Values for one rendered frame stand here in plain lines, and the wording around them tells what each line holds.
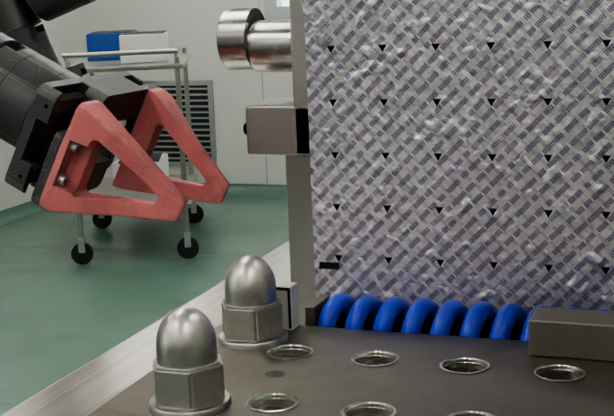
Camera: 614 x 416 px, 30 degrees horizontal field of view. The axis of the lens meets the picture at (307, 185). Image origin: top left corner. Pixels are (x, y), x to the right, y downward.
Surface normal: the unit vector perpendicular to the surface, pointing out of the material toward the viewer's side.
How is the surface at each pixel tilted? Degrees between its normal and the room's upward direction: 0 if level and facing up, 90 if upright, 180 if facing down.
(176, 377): 90
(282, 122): 90
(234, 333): 90
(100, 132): 99
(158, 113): 88
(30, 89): 61
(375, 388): 0
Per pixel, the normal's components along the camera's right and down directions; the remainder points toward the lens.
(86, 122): -0.02, 0.33
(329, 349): -0.04, -0.98
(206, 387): 0.64, 0.11
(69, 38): 0.94, 0.02
